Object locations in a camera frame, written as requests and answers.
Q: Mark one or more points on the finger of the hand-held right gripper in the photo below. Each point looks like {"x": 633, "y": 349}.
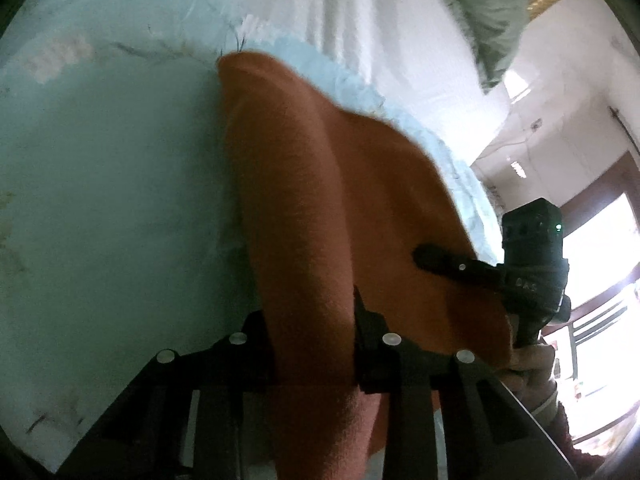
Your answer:
{"x": 460, "y": 266}

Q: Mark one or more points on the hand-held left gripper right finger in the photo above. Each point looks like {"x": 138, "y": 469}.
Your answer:
{"x": 400, "y": 365}

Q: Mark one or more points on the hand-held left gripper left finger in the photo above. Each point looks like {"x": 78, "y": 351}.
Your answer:
{"x": 220, "y": 370}

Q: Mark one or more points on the orange knit sweater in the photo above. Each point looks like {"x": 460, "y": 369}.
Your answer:
{"x": 325, "y": 185}

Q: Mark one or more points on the person's right forearm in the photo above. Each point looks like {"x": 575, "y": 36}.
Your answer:
{"x": 575, "y": 435}

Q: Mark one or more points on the person's right hand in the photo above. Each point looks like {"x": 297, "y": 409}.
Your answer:
{"x": 535, "y": 370}

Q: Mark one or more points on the light blue floral bedsheet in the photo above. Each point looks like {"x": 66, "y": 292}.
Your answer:
{"x": 125, "y": 185}

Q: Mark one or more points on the green pillow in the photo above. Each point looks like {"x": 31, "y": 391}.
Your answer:
{"x": 490, "y": 20}

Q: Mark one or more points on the brown wooden window frame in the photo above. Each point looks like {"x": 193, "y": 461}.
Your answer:
{"x": 595, "y": 190}

